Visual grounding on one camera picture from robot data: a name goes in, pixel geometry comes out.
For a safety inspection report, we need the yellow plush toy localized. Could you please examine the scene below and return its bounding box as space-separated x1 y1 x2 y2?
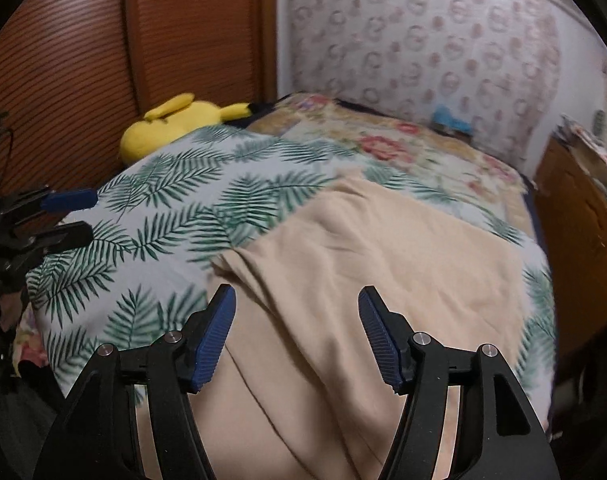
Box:
120 92 252 165

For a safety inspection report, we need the wooden wardrobe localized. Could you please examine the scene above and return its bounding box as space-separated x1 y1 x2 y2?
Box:
0 0 280 241

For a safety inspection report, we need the blue toy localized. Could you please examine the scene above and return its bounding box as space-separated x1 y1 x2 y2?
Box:
432 104 475 134

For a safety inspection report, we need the beige printed t-shirt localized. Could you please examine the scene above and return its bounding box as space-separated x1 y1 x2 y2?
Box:
133 167 554 480

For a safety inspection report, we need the leaf print bedsheet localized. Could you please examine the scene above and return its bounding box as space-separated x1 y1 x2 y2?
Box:
26 124 557 402

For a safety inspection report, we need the ring patterned wall cloth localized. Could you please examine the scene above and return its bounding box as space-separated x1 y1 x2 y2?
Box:
282 0 565 172

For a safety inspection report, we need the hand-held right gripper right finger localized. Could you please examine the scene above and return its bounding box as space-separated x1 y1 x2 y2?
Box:
358 285 557 480

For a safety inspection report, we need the pile of books and papers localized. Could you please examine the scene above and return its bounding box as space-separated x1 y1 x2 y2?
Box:
557 111 607 187

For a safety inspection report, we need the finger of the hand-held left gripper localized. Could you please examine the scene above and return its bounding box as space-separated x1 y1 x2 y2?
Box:
10 222 94 256
3 187 98 215

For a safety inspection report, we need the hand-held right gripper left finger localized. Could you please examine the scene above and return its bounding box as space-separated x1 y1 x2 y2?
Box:
33 284 237 480

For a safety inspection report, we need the wooden dresser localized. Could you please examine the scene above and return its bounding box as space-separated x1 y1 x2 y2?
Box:
533 134 607 366

